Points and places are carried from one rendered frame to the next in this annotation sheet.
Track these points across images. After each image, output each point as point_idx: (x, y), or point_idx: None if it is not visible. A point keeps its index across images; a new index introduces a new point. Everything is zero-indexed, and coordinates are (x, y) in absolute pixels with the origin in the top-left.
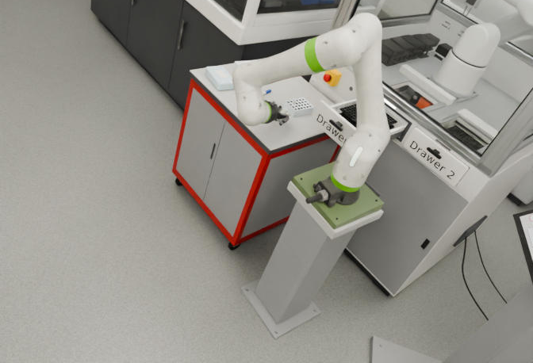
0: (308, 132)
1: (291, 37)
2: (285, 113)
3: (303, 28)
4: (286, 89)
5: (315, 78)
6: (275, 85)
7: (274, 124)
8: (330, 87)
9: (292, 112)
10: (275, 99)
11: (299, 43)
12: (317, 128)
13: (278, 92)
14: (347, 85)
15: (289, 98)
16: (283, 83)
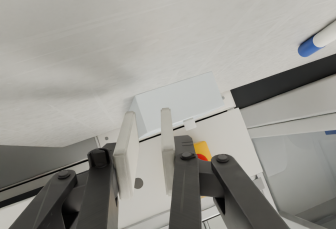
0: (8, 135)
1: (326, 81)
2: (125, 195)
3: (317, 103)
4: (254, 71)
5: (224, 109)
6: (296, 54)
7: (125, 57)
8: (178, 132)
9: (152, 107)
10: (260, 56)
11: (301, 70)
12: (43, 135)
13: (270, 60)
14: (151, 178)
15: (222, 78)
16: (277, 65)
